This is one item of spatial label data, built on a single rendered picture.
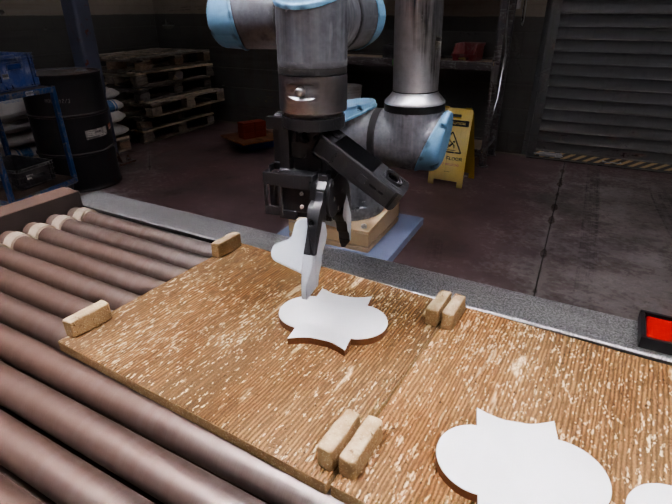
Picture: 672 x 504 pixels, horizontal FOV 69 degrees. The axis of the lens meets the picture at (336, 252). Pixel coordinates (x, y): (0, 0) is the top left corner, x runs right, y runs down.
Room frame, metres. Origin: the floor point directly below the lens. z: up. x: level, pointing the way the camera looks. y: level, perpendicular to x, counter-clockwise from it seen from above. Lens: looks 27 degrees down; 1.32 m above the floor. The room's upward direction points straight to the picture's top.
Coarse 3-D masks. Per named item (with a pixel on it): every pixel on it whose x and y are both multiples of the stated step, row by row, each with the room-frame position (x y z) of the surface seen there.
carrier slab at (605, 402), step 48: (480, 336) 0.52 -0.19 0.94; (528, 336) 0.52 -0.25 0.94; (432, 384) 0.43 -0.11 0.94; (480, 384) 0.43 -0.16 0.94; (528, 384) 0.43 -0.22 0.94; (576, 384) 0.43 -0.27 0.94; (624, 384) 0.43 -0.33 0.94; (384, 432) 0.36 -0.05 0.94; (432, 432) 0.36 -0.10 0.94; (576, 432) 0.36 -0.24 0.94; (624, 432) 0.36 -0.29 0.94; (336, 480) 0.30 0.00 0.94; (384, 480) 0.30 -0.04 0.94; (432, 480) 0.30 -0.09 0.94; (624, 480) 0.30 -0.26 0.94
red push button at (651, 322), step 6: (648, 318) 0.57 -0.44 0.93; (654, 318) 0.57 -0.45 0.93; (648, 324) 0.56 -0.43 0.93; (654, 324) 0.56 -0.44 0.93; (660, 324) 0.56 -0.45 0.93; (666, 324) 0.56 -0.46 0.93; (648, 330) 0.55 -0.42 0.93; (654, 330) 0.54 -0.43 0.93; (660, 330) 0.54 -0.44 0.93; (666, 330) 0.54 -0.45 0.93; (648, 336) 0.53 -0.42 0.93; (654, 336) 0.53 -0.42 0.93; (660, 336) 0.53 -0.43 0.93; (666, 336) 0.53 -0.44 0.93
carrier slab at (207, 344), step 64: (256, 256) 0.75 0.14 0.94; (128, 320) 0.56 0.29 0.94; (192, 320) 0.56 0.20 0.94; (256, 320) 0.56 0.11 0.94; (128, 384) 0.44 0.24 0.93; (192, 384) 0.43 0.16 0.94; (256, 384) 0.43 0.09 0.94; (320, 384) 0.43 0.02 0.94; (384, 384) 0.43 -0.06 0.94; (256, 448) 0.34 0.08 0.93
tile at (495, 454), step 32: (480, 416) 0.37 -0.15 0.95; (448, 448) 0.33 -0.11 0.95; (480, 448) 0.33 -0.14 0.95; (512, 448) 0.33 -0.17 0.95; (544, 448) 0.33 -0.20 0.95; (576, 448) 0.33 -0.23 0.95; (448, 480) 0.30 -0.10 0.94; (480, 480) 0.30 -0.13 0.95; (512, 480) 0.30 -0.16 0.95; (544, 480) 0.30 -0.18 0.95; (576, 480) 0.30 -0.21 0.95; (608, 480) 0.30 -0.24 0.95
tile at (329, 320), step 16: (288, 304) 0.58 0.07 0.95; (304, 304) 0.58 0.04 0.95; (320, 304) 0.58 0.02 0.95; (336, 304) 0.58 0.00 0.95; (352, 304) 0.58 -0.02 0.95; (368, 304) 0.59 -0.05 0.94; (288, 320) 0.54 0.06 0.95; (304, 320) 0.54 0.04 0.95; (320, 320) 0.54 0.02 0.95; (336, 320) 0.54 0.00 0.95; (352, 320) 0.54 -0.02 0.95; (368, 320) 0.54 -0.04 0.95; (384, 320) 0.54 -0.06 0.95; (304, 336) 0.51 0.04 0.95; (320, 336) 0.51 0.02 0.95; (336, 336) 0.51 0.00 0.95; (352, 336) 0.51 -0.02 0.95; (368, 336) 0.51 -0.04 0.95
